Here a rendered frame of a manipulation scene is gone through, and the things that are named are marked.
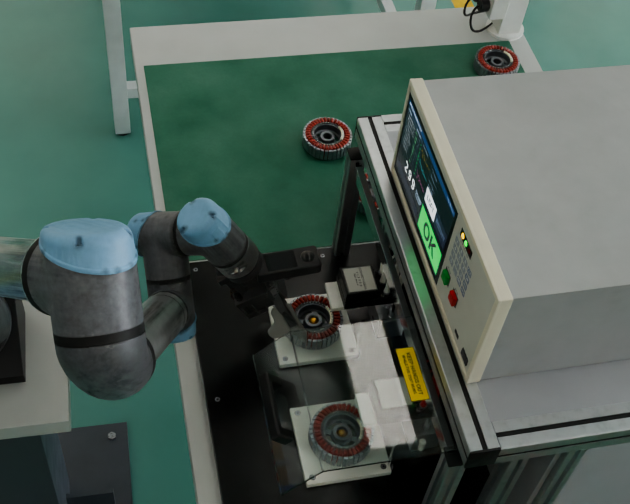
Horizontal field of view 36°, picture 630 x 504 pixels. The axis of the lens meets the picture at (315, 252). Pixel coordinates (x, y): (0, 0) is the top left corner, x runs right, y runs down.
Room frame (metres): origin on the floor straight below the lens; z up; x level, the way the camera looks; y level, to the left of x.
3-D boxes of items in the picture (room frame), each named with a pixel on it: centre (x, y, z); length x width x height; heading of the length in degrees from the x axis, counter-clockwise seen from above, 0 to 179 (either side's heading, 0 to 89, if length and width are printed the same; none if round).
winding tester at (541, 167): (1.04, -0.36, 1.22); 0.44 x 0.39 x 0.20; 18
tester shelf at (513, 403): (1.05, -0.36, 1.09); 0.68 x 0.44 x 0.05; 18
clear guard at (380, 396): (0.78, -0.12, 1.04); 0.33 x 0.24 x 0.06; 108
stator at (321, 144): (1.60, 0.01, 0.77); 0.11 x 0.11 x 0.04
